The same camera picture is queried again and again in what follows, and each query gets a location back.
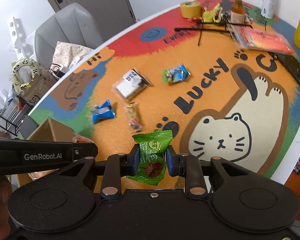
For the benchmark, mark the long black zip tie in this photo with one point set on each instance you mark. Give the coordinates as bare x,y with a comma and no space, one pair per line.
215,28

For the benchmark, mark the printed cardboard box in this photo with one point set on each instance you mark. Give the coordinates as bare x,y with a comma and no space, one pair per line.
37,90

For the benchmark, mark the red packet in clear bag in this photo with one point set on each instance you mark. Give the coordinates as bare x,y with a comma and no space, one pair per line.
262,40

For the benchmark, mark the blue and white snack packet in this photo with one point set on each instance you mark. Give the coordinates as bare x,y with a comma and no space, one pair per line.
103,111

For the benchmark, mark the black power bank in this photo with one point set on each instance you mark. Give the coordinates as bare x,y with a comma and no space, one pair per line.
27,127

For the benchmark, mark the yellow tape roll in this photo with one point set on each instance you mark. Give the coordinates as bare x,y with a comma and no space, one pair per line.
191,10

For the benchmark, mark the person's left hand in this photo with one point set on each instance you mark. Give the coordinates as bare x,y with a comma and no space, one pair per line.
0,195

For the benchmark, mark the orange stool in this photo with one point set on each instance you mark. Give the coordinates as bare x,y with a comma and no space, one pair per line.
298,185

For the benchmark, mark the brown glass bottle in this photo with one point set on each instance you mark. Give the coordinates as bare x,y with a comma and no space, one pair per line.
238,10

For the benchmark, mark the long black smartphone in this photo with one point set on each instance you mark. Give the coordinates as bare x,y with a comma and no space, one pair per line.
295,71

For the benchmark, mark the grey upholstered chair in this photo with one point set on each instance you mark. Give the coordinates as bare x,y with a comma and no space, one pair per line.
65,27

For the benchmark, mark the colourful cat print table mat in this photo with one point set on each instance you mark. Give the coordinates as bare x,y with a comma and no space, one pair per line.
215,92

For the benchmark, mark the blue and green candy packet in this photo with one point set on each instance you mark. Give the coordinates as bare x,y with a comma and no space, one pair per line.
176,73

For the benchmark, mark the green plum candy packet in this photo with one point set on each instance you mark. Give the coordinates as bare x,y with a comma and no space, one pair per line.
151,155

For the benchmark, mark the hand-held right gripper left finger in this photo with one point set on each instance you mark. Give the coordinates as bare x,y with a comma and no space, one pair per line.
135,160

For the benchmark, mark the short black zip tie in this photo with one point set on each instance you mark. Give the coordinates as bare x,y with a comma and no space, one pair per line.
200,38

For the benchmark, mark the white perforated rack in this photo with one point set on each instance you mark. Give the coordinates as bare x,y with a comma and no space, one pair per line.
20,35

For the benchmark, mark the clear yellowish candy packet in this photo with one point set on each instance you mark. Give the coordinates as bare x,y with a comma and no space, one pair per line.
133,116

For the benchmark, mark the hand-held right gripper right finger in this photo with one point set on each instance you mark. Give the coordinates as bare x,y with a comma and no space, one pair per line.
171,161

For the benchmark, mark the small orange red snack packet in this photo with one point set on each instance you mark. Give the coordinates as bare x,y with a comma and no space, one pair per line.
83,138

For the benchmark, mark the dotted cream cushion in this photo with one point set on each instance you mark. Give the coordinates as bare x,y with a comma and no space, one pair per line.
67,53

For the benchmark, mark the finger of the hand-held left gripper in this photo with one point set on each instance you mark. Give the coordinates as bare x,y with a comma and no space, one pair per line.
85,151
40,141

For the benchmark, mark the white and black snack packet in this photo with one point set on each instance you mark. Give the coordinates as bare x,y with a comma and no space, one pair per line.
130,85

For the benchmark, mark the yellow green wrapper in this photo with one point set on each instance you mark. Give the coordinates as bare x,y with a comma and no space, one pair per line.
211,13

